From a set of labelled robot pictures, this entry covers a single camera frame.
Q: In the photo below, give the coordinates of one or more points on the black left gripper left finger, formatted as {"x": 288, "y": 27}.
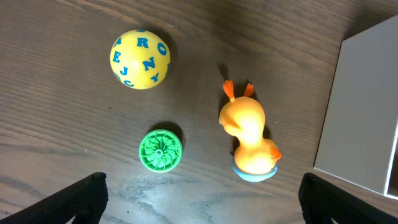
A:
{"x": 82, "y": 202}

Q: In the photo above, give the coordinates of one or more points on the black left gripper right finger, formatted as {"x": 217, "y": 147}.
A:
{"x": 323, "y": 202}

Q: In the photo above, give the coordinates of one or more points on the white cardboard box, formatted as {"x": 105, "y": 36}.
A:
{"x": 358, "y": 143}

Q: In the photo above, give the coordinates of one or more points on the green round wheel toy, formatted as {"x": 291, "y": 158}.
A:
{"x": 160, "y": 151}

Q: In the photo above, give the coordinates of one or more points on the orange rubber duck toy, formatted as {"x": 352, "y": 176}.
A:
{"x": 255, "y": 159}

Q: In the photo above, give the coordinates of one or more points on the yellow letter ball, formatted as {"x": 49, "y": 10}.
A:
{"x": 140, "y": 59}

